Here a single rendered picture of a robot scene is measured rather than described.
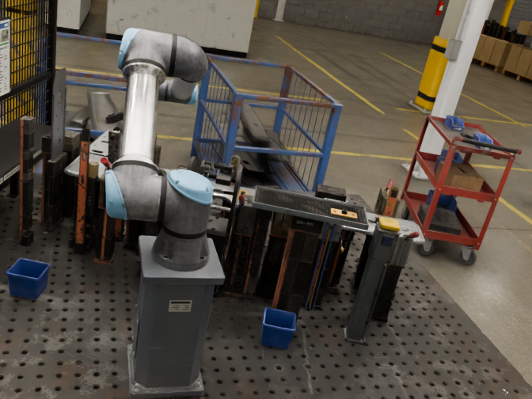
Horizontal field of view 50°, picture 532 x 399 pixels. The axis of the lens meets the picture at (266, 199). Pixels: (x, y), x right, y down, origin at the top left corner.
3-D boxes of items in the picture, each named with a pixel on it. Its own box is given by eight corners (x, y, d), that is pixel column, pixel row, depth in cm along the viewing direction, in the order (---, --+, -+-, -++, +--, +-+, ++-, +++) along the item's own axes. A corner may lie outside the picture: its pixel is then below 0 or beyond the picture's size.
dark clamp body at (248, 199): (247, 283, 218) (266, 195, 202) (244, 303, 206) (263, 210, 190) (220, 278, 218) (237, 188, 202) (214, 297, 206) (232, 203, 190)
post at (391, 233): (363, 332, 203) (397, 225, 185) (365, 345, 196) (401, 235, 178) (343, 328, 203) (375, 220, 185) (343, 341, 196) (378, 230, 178)
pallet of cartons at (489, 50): (519, 74, 1492) (530, 47, 1462) (495, 71, 1464) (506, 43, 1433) (490, 63, 1593) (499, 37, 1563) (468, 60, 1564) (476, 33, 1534)
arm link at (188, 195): (210, 237, 142) (218, 188, 137) (156, 232, 139) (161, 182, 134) (206, 214, 153) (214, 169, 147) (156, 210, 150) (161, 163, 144)
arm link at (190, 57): (218, 35, 154) (196, 81, 202) (178, 28, 152) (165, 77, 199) (214, 76, 154) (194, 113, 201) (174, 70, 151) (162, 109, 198)
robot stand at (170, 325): (203, 396, 161) (225, 278, 144) (129, 399, 154) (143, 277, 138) (193, 347, 178) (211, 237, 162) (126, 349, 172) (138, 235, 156)
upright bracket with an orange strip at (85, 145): (83, 252, 215) (91, 129, 195) (81, 254, 214) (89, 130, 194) (75, 251, 215) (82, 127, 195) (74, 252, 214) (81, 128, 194)
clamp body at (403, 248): (387, 308, 220) (414, 227, 206) (390, 325, 210) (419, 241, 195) (362, 303, 220) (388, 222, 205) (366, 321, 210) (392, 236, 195)
